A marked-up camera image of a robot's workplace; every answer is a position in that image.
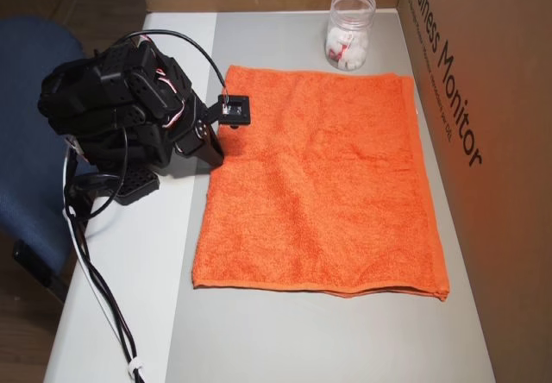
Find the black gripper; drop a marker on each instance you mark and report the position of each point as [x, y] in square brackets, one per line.
[202, 140]

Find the cardboard box Business Monitor print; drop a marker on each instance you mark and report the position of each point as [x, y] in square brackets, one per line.
[496, 141]

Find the grey table mat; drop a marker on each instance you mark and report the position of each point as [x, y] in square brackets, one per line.
[280, 340]

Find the clear plastic jar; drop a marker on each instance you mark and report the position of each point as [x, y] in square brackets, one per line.
[349, 16]

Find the brown wooden back rail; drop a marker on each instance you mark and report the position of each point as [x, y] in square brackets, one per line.
[259, 2]

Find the orange terry towel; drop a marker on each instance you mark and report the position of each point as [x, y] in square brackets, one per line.
[319, 176]

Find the blue office chair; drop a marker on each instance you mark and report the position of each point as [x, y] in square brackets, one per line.
[30, 141]

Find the black square wrist camera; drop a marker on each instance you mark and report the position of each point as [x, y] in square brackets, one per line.
[235, 110]

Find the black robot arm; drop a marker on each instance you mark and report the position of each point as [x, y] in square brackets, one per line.
[121, 81]

